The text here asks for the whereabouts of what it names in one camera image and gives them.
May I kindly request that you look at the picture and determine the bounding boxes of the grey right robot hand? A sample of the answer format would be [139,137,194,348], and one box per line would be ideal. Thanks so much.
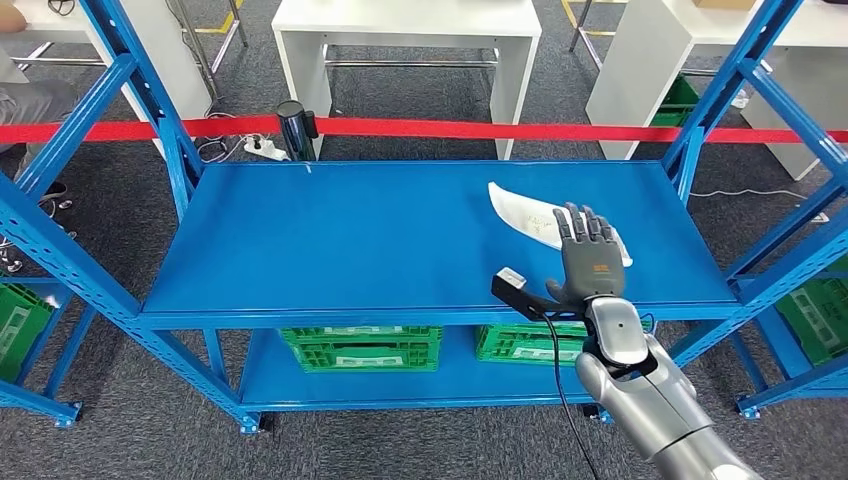
[545,202,627,309]

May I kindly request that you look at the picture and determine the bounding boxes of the white curved plastic part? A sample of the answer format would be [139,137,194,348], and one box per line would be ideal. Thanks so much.
[488,181,634,268]

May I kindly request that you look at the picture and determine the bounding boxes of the white table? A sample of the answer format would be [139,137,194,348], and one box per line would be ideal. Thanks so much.
[271,0,543,162]
[13,0,213,157]
[584,0,848,181]

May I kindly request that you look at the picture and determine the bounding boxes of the red barrier belt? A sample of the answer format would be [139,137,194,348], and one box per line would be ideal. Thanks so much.
[0,115,848,146]

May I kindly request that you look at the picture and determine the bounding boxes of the white power strip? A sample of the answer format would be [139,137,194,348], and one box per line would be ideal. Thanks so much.
[243,135,291,162]

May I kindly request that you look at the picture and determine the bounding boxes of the person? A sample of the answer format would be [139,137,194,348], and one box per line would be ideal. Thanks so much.
[0,0,79,205]

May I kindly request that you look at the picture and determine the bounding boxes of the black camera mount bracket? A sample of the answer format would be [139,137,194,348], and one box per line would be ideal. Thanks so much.
[490,274,588,324]

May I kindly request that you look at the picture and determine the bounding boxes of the black camera cable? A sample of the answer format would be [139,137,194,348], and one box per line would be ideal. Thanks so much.
[541,314,603,480]

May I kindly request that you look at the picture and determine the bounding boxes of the white floor cable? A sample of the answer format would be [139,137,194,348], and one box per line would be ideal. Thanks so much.
[688,187,831,225]

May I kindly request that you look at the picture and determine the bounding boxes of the black barrier post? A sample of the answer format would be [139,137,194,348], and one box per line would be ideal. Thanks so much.
[276,99,321,164]

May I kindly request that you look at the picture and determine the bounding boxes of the chrome table frame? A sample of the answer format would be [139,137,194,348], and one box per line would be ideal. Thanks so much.
[173,0,250,101]

